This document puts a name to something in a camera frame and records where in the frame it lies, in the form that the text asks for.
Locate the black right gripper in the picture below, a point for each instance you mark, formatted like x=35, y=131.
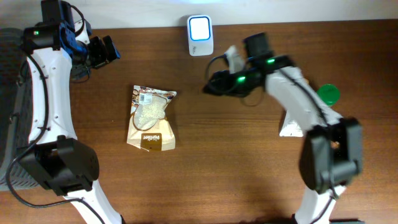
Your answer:
x=229, y=86

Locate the white tube gold cap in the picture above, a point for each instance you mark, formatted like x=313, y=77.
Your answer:
x=288, y=127

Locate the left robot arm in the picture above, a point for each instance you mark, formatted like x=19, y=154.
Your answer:
x=60, y=50

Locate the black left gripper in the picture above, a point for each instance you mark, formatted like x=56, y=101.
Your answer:
x=102, y=57

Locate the green lid jar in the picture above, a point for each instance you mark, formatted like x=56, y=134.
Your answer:
x=329, y=94

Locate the grey perforated plastic basket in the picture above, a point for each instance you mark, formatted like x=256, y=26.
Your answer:
x=16, y=100

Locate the beige grain pouch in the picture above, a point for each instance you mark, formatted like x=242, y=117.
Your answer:
x=149, y=128

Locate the white barcode scanner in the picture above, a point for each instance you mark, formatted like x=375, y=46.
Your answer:
x=200, y=35

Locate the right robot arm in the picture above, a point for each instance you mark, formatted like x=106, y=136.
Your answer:
x=332, y=153

